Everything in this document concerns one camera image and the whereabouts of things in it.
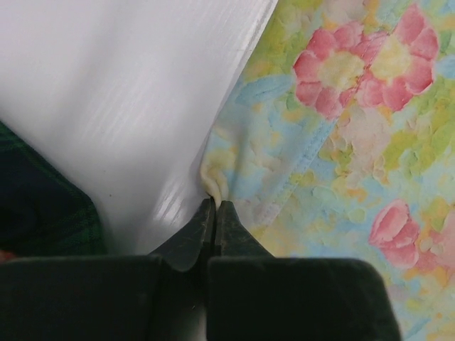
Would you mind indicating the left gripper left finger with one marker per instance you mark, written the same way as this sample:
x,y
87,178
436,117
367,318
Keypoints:
x,y
158,296

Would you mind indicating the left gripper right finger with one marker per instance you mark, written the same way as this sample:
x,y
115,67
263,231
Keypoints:
x,y
255,296

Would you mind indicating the green plaid skirt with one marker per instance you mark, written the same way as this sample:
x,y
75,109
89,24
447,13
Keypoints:
x,y
43,213

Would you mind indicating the pastel floral skirt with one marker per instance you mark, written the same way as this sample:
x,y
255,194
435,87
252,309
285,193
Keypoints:
x,y
338,140

